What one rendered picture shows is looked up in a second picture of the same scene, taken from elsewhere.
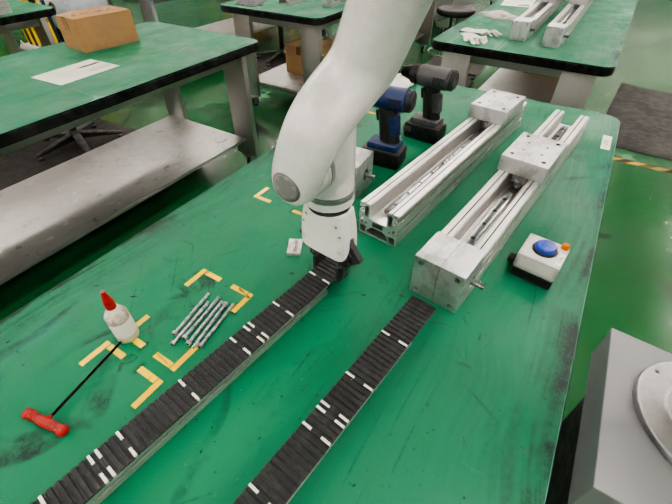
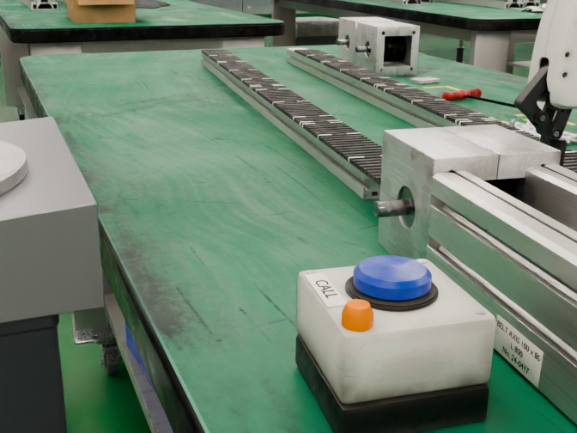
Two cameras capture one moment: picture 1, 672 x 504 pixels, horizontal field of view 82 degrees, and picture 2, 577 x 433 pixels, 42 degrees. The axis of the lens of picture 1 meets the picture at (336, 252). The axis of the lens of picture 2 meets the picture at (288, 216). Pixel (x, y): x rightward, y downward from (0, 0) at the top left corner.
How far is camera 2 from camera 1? 1.10 m
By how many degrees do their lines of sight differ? 100
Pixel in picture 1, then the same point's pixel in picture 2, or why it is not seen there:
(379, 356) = (357, 148)
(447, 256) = (462, 136)
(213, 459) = (355, 122)
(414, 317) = not seen: hidden behind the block
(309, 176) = not seen: outside the picture
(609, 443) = (46, 133)
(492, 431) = (179, 195)
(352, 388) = (336, 133)
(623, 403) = (39, 155)
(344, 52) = not seen: outside the picture
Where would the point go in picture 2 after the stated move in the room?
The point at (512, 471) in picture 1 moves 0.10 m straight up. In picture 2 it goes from (132, 187) to (126, 88)
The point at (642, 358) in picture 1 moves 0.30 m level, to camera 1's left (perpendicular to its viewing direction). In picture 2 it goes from (20, 197) to (287, 121)
